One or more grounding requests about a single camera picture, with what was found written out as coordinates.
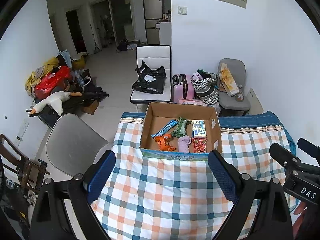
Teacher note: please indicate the wall switch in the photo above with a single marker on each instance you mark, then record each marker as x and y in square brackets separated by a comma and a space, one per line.
[182, 10]

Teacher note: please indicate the lilac fluffy cloth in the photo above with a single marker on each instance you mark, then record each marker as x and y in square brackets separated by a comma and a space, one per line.
[183, 144]

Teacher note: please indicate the black plastic bag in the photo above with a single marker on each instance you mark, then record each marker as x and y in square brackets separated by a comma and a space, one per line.
[151, 81]

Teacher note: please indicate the pink floral tissue pack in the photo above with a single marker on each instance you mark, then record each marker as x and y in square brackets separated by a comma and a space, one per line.
[195, 102]

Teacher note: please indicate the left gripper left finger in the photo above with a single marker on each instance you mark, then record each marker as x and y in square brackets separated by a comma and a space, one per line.
[85, 188]

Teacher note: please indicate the yellow tissue pack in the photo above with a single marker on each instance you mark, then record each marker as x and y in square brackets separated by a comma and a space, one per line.
[199, 129]

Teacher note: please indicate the brown cardboard box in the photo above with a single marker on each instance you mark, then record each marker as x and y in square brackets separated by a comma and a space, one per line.
[159, 114]

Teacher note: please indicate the orange snack bag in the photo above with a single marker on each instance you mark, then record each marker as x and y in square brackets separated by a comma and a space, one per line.
[163, 143]

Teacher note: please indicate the grey round chair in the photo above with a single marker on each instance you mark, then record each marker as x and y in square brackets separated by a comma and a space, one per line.
[72, 145]

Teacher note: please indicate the pink suitcase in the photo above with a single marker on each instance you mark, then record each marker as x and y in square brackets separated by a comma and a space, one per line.
[182, 87]

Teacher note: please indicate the round tape roll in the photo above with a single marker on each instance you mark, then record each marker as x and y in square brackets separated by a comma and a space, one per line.
[239, 97]

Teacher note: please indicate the red floral wipes pack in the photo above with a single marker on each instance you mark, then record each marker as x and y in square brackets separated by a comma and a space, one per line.
[200, 145]

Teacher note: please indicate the white cushioned chair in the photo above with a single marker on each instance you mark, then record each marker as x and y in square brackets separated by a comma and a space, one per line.
[154, 57]

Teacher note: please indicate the blue snack pack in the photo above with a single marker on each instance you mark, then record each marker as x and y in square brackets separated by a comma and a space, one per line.
[172, 123]

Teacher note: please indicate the white goose plush toy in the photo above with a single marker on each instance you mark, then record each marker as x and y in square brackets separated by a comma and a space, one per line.
[55, 101]

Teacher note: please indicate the red plastic bag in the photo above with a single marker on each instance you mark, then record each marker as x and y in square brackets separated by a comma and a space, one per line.
[48, 83]

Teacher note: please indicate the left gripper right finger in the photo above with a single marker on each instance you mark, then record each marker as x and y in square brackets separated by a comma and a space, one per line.
[238, 188]

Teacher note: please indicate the black white patterned bag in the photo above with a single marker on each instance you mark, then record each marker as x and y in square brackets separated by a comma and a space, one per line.
[205, 88]

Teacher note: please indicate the dark wooden chair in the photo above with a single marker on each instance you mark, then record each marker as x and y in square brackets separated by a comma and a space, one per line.
[23, 166]

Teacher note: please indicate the right human hand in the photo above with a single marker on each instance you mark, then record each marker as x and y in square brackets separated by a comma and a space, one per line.
[306, 225]

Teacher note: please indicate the plaid checkered tablecloth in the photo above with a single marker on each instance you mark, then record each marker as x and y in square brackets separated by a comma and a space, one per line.
[146, 198]

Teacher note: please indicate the white flat board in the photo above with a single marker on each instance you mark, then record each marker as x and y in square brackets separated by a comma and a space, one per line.
[256, 106]

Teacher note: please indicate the yellow paper bag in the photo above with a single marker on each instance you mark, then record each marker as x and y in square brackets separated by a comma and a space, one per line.
[228, 80]

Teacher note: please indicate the dark green snack bag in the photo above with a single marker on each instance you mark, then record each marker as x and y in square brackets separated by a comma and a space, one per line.
[181, 128]

